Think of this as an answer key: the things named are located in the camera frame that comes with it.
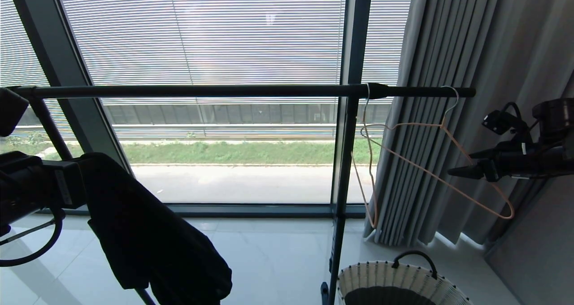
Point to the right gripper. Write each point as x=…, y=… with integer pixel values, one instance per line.
x=515, y=163

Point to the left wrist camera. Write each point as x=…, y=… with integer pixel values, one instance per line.
x=11, y=112

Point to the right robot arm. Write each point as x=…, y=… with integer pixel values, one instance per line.
x=556, y=121

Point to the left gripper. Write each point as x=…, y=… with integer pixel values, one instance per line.
x=31, y=184

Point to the white laundry basket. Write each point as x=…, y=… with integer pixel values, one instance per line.
x=381, y=276

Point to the grey curtain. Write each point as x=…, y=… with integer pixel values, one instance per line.
x=471, y=36

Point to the black garment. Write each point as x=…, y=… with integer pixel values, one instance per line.
x=152, y=242

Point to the window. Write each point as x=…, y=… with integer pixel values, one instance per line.
x=224, y=36

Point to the black clothes rack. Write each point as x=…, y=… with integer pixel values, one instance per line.
x=224, y=90

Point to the pink clothes hanger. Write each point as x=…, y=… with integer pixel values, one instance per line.
x=375, y=211
x=441, y=125

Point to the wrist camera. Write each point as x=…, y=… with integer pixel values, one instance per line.
x=11, y=112
x=495, y=122

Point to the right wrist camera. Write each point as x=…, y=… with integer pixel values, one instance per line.
x=495, y=122

